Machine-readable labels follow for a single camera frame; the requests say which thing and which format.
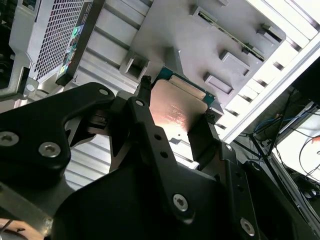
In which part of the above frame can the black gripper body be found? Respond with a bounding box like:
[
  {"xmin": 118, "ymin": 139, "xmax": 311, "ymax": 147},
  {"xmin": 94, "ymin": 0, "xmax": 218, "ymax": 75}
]
[{"xmin": 52, "ymin": 161, "xmax": 320, "ymax": 240}]

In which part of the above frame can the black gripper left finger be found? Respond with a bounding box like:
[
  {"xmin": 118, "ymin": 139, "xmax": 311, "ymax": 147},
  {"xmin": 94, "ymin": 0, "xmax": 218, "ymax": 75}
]
[{"xmin": 0, "ymin": 74, "xmax": 197, "ymax": 226}]

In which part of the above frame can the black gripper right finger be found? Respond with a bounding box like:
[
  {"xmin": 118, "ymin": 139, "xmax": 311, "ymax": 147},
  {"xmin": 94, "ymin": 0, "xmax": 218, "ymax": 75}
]
[{"xmin": 186, "ymin": 111, "xmax": 258, "ymax": 239}]

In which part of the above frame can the silver CPU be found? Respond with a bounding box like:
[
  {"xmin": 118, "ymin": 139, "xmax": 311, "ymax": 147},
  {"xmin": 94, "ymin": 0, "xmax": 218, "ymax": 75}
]
[{"xmin": 148, "ymin": 66, "xmax": 216, "ymax": 135}]

